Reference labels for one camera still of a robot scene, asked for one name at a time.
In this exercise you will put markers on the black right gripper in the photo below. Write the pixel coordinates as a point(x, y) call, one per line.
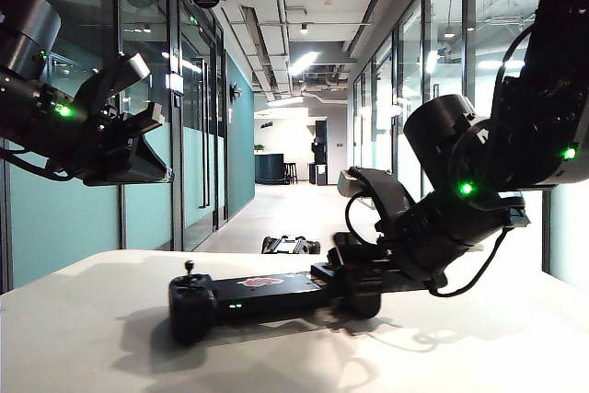
point(409, 264)

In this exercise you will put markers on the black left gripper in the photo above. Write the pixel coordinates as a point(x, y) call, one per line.
point(103, 153)

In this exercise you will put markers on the black remote control with joysticks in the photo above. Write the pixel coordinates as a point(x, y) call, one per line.
point(271, 294)

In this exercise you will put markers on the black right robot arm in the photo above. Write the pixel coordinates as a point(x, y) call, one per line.
point(534, 112)

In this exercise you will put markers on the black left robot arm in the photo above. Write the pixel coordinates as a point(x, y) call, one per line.
point(23, 89)

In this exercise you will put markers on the black quadruped robot dog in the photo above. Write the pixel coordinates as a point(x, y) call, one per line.
point(290, 246)

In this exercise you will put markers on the wooden bar stool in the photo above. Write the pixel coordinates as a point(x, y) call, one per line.
point(291, 173)

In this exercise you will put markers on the green potted plant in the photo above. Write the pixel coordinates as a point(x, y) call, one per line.
point(259, 149)

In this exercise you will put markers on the dark counter cabinet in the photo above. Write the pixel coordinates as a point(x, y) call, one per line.
point(269, 169)

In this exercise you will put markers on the long linear ceiling light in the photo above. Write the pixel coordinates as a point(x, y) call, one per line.
point(303, 63)

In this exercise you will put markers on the small black ceiling spotlight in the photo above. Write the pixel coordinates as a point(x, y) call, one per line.
point(304, 28)

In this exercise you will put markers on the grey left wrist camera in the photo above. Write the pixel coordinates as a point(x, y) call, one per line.
point(135, 68)

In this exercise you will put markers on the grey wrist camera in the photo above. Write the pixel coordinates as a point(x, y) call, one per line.
point(349, 183)
point(135, 68)

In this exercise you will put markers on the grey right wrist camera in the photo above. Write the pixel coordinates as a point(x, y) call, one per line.
point(349, 183)

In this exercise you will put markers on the black wall-mounted ornament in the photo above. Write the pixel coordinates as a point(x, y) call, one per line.
point(236, 92)

